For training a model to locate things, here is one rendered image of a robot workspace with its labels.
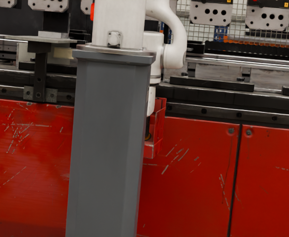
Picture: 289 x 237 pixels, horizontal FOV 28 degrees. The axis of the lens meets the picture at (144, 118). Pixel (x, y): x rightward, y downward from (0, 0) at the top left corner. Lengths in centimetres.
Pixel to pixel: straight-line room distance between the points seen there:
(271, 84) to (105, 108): 97
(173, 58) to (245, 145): 45
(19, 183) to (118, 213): 91
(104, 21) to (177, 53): 51
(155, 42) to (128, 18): 48
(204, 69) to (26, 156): 73
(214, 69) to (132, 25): 86
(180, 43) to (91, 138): 58
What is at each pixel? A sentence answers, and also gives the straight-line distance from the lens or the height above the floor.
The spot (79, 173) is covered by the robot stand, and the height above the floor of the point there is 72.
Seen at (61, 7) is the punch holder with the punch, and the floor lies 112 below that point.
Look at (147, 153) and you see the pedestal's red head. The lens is 186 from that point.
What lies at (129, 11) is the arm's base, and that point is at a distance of 135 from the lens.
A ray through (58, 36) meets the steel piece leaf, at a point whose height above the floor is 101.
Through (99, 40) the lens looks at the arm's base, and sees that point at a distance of 136.
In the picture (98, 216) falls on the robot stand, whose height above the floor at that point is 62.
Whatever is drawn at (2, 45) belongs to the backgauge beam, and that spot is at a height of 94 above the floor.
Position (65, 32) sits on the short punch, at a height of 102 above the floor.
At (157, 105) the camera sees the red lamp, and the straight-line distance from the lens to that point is 198.
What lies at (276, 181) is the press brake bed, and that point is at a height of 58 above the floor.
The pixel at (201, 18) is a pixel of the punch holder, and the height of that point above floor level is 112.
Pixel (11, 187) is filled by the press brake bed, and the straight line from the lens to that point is 225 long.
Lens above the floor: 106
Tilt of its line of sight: 8 degrees down
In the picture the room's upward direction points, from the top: 5 degrees clockwise
